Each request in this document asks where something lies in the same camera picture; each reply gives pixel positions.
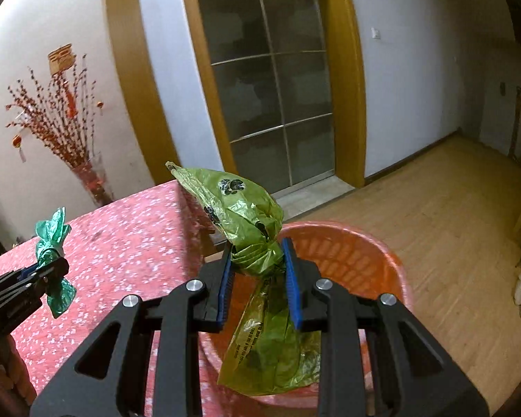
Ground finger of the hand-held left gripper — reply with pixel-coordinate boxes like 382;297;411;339
0;264;41;299
24;256;71;290

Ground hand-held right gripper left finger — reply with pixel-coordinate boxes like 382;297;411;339
30;247;234;417

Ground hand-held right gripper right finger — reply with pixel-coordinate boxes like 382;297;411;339
280;237;490;417

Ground dark green plastic bag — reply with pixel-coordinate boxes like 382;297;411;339
35;207;77;319

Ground orange plastic basket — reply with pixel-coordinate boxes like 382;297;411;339
197;221;412;410

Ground light green paw-print bag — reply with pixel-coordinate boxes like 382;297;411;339
165;162;323;399

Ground glass vase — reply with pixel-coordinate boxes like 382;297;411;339
71;151;114;206

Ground red blossom branches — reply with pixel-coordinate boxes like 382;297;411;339
6;51;106;170

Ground glass sliding door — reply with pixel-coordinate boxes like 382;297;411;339
193;0;336;195

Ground yellow wooden wall trim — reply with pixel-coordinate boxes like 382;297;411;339
103;0;180;184

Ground gold wall decoration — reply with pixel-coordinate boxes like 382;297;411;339
48;43;75;73

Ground yellow wooden door frame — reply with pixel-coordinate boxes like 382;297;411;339
177;0;368;188

